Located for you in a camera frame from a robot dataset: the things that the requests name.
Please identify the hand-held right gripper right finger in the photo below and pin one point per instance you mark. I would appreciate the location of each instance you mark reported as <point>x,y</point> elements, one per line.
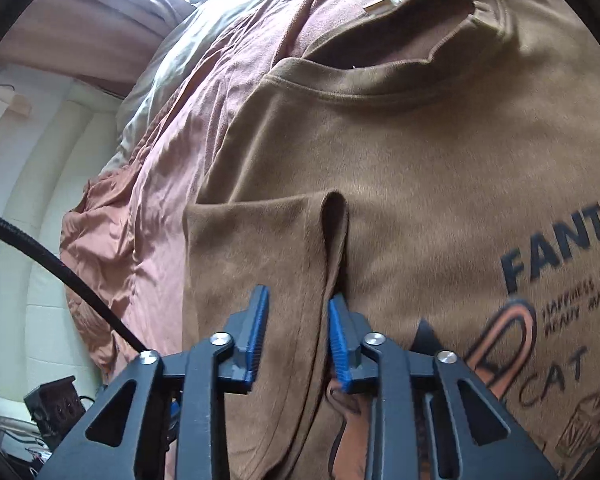
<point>337,345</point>

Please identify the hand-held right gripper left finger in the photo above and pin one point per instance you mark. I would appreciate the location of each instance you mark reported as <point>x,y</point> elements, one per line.
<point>257,325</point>

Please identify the brown printed t-shirt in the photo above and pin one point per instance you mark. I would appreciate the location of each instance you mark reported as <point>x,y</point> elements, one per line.
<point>405,160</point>

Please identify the pink-brown blanket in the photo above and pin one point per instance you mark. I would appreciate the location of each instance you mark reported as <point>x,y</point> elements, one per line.
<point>180,135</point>

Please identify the beige hanging cloth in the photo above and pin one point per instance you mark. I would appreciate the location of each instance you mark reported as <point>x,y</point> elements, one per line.
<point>10,102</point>

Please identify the pink curtain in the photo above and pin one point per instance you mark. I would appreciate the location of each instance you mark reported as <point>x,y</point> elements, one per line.
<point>105,25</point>

